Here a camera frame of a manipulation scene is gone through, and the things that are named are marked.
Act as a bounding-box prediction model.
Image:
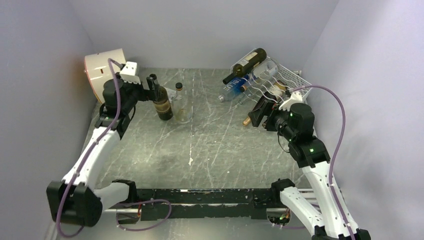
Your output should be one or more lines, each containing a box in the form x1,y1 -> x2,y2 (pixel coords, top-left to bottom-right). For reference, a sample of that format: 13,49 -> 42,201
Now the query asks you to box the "dark primitivo wine bottle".
153,83 -> 173,121

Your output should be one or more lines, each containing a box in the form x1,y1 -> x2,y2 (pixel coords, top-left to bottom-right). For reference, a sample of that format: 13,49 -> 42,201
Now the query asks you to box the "clear blue label bottle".
218,75 -> 249,102

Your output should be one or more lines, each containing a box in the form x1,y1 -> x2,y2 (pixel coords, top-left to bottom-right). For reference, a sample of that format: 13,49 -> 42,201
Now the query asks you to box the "slim amber gold-capped bottle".
242,80 -> 287,127

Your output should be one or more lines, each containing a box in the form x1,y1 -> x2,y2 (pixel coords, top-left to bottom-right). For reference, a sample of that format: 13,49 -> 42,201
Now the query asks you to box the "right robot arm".
248,98 -> 371,240

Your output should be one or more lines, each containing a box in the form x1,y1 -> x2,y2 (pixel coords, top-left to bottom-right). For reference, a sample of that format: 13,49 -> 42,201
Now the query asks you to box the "white wire wine rack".
229,48 -> 310,104

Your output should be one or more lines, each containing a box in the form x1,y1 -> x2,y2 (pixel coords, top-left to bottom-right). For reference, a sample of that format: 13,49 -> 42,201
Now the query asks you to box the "cream cylindrical appliance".
84,48 -> 126,104

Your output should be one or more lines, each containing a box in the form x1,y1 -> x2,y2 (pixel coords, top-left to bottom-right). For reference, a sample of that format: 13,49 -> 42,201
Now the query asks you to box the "clear bottle black cap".
172,82 -> 193,124

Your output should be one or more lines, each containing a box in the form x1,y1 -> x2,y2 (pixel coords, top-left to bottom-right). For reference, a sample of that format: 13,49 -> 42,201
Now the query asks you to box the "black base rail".
137,188 -> 286,221

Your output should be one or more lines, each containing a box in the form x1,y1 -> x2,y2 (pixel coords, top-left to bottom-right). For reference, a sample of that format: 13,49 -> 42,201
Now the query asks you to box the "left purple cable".
54,58 -> 124,238

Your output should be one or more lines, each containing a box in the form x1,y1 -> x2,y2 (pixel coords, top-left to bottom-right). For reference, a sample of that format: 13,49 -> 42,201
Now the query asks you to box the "dark green wine bottle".
222,47 -> 267,85

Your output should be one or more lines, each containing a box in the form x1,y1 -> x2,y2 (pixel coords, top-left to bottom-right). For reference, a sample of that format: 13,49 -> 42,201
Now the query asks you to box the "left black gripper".
115,72 -> 159,113

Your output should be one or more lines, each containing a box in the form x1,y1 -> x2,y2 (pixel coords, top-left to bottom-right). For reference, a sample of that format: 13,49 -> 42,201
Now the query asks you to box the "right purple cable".
289,84 -> 357,240

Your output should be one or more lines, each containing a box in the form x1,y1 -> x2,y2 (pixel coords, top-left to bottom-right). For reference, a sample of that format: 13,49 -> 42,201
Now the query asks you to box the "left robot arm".
46,73 -> 160,227

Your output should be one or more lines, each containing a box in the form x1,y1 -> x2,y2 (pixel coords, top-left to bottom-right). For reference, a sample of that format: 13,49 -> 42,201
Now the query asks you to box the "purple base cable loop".
115,198 -> 173,232

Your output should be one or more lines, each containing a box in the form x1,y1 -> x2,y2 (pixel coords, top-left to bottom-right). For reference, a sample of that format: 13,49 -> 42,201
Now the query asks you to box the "clear empty glass bottle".
250,59 -> 278,81

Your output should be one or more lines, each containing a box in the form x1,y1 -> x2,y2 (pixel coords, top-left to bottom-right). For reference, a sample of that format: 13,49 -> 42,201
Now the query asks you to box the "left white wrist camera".
119,61 -> 141,85

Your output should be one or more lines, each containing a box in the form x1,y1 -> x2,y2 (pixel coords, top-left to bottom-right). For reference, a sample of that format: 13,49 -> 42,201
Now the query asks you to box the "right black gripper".
248,99 -> 296,142

